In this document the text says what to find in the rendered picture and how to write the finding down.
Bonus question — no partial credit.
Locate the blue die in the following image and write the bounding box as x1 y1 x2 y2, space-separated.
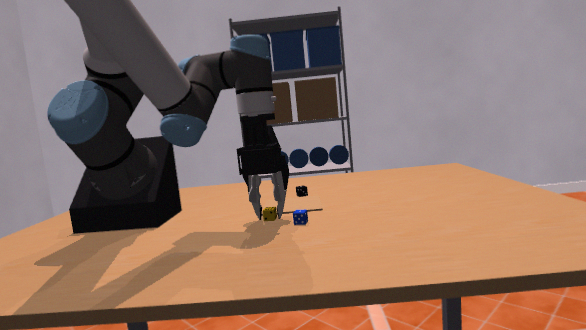
293 210 308 225

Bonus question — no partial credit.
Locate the black die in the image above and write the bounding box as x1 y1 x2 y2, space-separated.
296 185 308 197

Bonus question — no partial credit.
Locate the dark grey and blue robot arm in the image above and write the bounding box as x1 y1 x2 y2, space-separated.
47 0 277 200

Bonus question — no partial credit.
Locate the yellow die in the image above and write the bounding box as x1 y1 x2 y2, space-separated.
263 207 277 221

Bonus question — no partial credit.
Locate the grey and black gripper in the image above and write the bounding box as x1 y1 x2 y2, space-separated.
237 113 289 220

